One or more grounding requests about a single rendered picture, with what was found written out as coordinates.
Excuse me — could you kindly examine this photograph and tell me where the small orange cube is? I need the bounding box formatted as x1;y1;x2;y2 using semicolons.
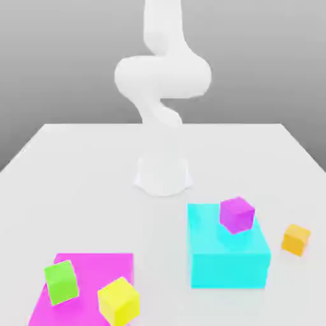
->
281;223;312;257

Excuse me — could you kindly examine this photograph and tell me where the small yellow cube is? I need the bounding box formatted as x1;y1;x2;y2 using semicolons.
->
97;276;141;326

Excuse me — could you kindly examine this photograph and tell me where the large cyan box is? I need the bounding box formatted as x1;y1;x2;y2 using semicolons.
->
187;202;272;289

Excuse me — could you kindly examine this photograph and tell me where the small green cube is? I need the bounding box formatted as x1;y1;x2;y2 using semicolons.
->
43;259;80;306

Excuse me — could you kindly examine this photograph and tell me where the small purple cube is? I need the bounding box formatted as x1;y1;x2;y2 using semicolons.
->
219;195;256;235

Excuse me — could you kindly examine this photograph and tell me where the large magenta box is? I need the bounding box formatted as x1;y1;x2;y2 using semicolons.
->
27;252;135;326

